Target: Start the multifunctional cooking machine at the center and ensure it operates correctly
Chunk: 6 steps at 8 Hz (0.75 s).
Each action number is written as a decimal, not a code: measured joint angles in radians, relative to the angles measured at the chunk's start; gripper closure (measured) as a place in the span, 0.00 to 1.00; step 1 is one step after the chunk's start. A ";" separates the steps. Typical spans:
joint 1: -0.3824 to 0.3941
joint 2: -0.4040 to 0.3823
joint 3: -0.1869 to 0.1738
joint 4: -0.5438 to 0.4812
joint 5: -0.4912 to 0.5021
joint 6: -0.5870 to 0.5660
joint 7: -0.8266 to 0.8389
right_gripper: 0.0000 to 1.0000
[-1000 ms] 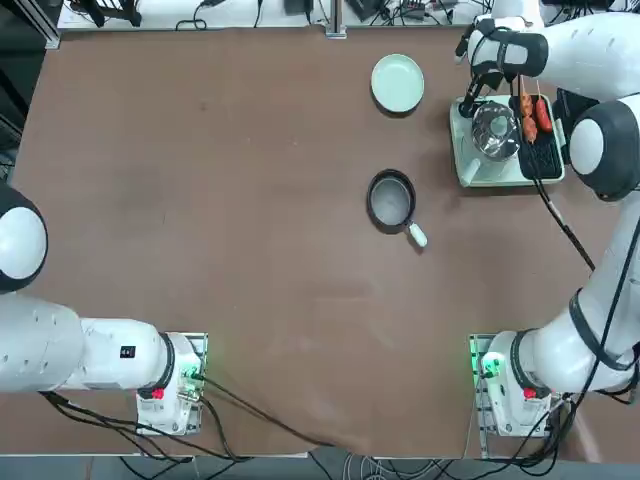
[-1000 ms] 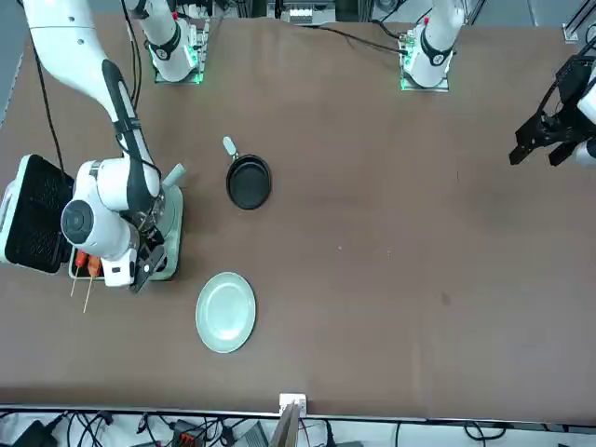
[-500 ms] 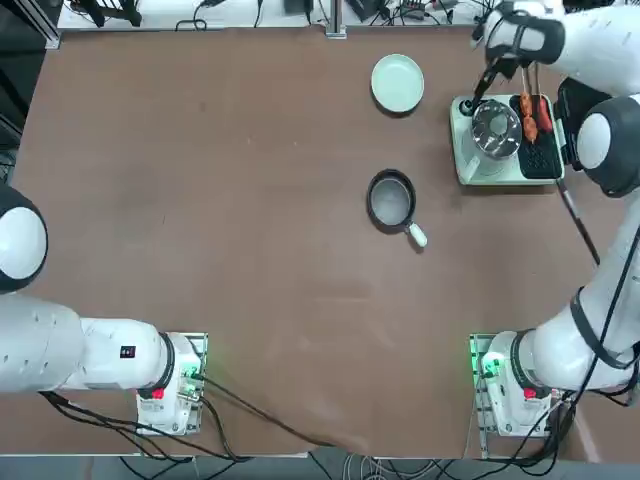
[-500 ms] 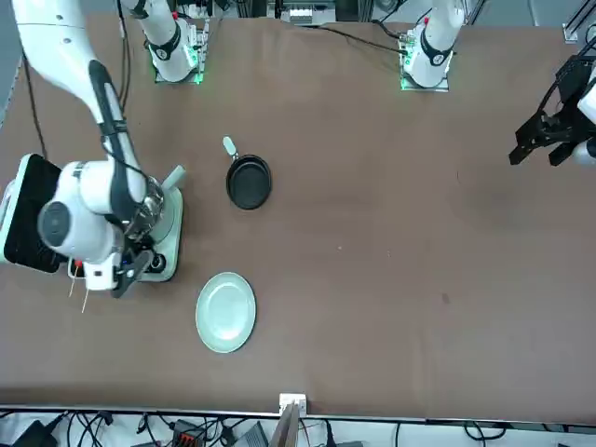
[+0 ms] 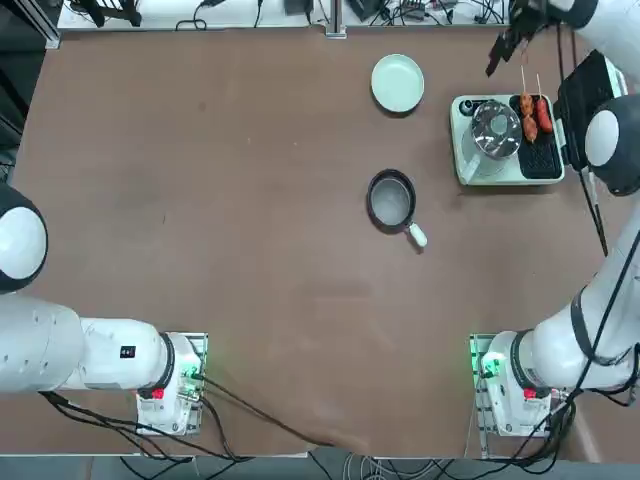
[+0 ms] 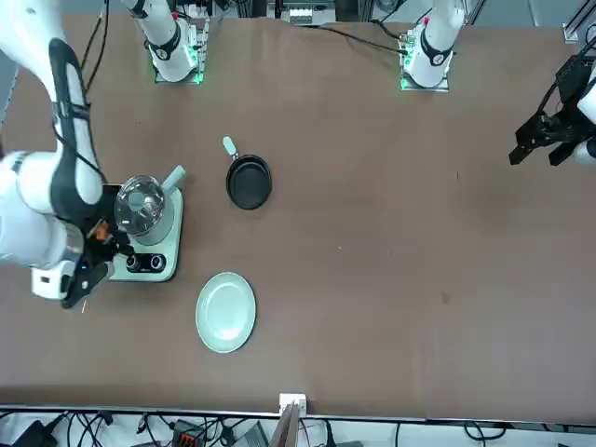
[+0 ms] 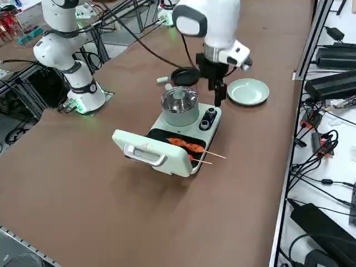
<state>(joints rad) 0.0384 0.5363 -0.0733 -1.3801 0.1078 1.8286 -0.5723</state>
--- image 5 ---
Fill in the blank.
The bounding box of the black cable along right arm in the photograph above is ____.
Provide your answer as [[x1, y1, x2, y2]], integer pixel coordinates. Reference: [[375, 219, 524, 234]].
[[553, 19, 640, 401]]

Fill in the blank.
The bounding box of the glass lidded pot, mint handle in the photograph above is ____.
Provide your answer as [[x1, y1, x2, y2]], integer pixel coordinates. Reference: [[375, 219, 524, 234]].
[[459, 98, 524, 182]]

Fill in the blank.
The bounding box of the mint green round plate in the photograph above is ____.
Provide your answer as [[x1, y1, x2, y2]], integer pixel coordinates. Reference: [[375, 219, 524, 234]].
[[370, 53, 426, 114]]

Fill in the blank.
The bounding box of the small black frying pan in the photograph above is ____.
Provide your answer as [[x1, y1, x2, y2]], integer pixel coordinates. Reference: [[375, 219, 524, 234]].
[[366, 169, 429, 249]]

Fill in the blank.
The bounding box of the red sausage skewer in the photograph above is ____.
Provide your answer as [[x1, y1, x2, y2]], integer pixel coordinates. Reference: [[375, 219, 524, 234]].
[[534, 73, 555, 134]]

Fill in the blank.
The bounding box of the black cable across table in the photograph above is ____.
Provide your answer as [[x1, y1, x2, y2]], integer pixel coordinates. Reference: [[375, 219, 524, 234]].
[[197, 374, 334, 447]]

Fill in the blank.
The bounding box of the metal camera pole with bracket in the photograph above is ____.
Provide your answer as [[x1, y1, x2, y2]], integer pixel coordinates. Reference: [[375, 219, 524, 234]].
[[325, 0, 347, 39]]

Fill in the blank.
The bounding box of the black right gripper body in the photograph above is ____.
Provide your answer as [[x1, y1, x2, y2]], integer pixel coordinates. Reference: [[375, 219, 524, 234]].
[[509, 0, 551, 34]]

